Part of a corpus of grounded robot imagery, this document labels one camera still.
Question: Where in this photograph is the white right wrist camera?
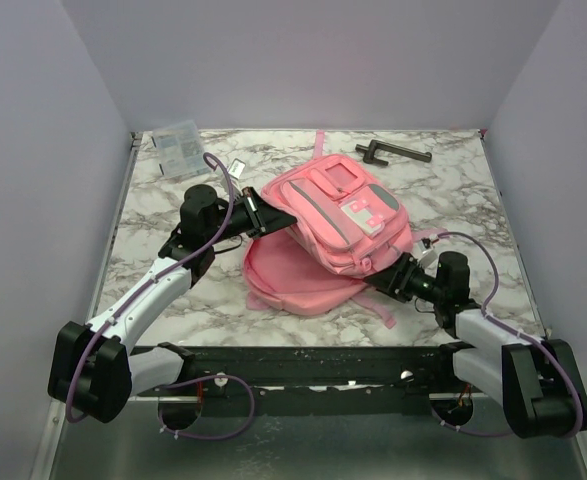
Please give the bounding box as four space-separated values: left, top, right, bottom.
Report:
412 237 437 269

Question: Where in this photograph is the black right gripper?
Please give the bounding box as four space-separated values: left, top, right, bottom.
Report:
365 251 447 304

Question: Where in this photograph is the pink student backpack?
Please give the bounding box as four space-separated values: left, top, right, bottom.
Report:
242 132 441 328

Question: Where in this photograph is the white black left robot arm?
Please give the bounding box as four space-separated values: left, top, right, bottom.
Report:
48 184 296 423

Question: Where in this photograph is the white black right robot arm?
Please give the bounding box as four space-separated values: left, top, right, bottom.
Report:
365 251 587 438

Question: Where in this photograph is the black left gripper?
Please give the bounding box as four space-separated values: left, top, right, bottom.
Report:
206 186 298 246

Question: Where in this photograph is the black metal clamp tool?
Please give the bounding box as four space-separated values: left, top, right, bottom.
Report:
355 140 432 167

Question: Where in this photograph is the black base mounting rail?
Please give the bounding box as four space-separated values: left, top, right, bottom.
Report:
137 344 494 416

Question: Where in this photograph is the clear plastic organizer box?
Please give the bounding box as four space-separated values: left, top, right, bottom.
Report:
151 120 210 178

